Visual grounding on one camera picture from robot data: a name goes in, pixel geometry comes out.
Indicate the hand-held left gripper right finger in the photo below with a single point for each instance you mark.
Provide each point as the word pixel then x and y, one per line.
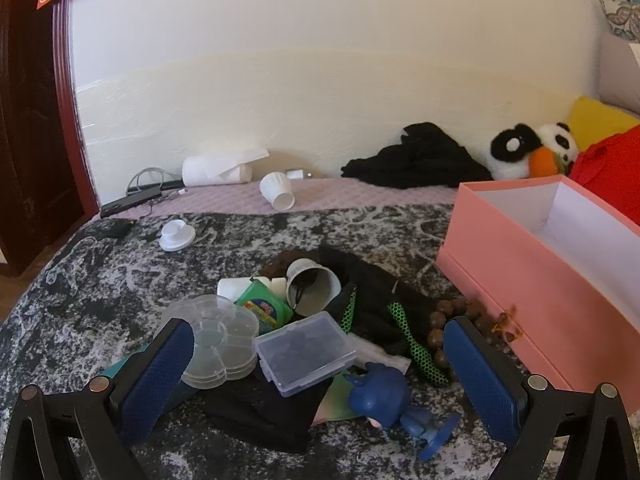
pixel 485 380

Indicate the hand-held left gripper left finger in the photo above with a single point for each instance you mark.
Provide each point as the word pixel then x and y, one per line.
pixel 155 375

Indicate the teal object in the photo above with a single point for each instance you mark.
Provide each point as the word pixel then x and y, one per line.
pixel 117 367

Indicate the clear flower-shaped pill box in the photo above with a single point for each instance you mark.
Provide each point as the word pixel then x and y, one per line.
pixel 220 340

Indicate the blue toy figure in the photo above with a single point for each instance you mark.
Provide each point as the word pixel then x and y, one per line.
pixel 385 395

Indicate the black cloth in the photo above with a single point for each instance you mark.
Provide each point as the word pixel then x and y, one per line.
pixel 260 410

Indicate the white plastic bottle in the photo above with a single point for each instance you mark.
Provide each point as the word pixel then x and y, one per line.
pixel 232 287

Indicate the pink cardboard box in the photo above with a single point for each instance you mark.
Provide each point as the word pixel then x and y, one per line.
pixel 500 260

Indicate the black glove with green pattern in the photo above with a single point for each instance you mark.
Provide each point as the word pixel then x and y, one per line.
pixel 370 305

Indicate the green and pink pouch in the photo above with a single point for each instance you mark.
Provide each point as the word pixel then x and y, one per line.
pixel 335 400

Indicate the clear rectangular plastic case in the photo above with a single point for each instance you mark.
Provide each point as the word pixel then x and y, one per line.
pixel 305 355

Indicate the white paper sheet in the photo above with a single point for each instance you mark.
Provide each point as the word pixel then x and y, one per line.
pixel 372 350

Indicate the green packet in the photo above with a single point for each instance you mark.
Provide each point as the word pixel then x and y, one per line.
pixel 262 305

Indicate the white plastic lid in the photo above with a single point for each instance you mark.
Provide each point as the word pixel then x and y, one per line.
pixel 175 237

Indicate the small black object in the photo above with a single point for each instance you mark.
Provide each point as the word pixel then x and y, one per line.
pixel 119 228

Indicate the brown crumpled item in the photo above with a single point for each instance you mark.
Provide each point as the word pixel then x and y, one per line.
pixel 277 267

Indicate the paper cup with dark contents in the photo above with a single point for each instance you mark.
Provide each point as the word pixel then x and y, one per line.
pixel 320 295

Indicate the white tissue roll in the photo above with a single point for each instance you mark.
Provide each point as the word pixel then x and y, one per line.
pixel 210 170

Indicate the white ribbed paper cup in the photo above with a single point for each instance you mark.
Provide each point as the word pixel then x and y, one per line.
pixel 277 190

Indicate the panda plush toy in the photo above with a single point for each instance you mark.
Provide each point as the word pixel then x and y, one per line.
pixel 515 160

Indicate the pink quilted sheet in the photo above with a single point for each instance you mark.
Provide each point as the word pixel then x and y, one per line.
pixel 350 195

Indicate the black clothing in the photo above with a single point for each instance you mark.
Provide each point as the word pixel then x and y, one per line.
pixel 420 160

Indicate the white charger plug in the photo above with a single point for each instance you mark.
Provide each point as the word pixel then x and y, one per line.
pixel 296 174

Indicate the red backpack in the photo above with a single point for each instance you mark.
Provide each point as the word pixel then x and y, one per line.
pixel 610 165

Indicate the yellow pillow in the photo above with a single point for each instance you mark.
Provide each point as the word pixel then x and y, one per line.
pixel 600 120

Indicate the dark red wooden door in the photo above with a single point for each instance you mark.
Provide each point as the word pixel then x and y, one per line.
pixel 30 110

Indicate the grey pillow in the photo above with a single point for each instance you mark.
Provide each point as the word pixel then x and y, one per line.
pixel 617 80

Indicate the floral patterned pillow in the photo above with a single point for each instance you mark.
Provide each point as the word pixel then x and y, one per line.
pixel 620 17

